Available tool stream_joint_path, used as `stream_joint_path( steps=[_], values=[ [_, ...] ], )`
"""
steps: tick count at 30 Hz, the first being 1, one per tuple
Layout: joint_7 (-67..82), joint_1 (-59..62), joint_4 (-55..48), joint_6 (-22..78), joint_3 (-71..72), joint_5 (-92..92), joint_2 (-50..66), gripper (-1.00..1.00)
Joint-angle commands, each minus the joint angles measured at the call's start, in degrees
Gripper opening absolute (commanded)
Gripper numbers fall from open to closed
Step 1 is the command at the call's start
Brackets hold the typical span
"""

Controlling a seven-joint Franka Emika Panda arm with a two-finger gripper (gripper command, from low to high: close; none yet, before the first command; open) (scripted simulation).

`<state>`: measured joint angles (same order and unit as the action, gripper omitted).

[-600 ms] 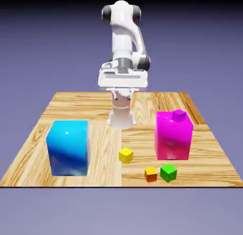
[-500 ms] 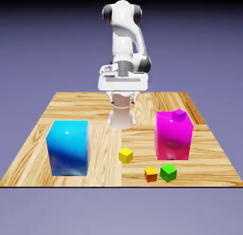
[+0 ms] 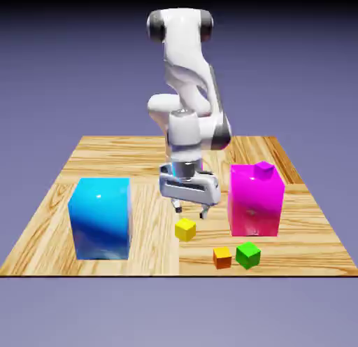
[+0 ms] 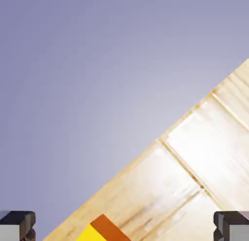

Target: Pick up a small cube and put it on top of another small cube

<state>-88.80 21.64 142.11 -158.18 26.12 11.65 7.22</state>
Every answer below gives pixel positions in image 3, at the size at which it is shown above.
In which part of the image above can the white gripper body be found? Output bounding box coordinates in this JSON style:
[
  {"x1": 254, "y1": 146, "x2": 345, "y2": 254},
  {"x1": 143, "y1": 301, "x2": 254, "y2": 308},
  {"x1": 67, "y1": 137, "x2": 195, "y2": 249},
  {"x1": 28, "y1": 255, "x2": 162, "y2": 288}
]
[{"x1": 158, "y1": 162, "x2": 222, "y2": 207}]

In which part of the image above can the small yellow cube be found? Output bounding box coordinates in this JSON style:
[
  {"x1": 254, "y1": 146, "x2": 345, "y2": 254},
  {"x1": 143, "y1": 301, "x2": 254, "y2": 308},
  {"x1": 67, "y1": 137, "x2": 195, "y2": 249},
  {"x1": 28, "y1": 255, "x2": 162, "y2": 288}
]
[{"x1": 174, "y1": 218, "x2": 197, "y2": 242}]

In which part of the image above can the small orange cube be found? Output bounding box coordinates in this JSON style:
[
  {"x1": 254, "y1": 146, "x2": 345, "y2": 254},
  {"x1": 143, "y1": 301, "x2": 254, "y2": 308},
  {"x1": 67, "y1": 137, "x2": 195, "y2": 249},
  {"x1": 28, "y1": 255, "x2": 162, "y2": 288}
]
[{"x1": 213, "y1": 246, "x2": 233, "y2": 270}]

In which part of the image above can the small purple cube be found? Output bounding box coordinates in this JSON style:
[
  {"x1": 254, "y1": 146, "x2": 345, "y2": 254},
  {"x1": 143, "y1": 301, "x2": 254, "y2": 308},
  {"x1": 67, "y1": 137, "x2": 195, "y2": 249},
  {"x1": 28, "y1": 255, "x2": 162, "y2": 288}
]
[{"x1": 253, "y1": 160, "x2": 274, "y2": 182}]

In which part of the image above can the small green cube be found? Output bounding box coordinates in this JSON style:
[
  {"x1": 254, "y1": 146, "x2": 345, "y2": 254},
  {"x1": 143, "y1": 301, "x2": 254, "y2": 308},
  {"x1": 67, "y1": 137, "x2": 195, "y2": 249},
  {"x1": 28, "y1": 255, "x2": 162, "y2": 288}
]
[{"x1": 235, "y1": 241, "x2": 262, "y2": 270}]

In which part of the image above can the large magenta box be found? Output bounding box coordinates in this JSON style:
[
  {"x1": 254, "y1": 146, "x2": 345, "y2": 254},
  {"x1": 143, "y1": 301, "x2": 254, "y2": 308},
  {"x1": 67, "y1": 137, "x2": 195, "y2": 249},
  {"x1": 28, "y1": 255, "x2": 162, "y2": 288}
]
[{"x1": 227, "y1": 164, "x2": 286, "y2": 238}]

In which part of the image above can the large cyan box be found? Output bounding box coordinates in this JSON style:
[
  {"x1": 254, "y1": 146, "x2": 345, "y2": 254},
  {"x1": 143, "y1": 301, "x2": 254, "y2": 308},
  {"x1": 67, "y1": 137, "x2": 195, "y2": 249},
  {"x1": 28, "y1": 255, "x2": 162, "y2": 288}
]
[{"x1": 67, "y1": 177, "x2": 133, "y2": 261}]

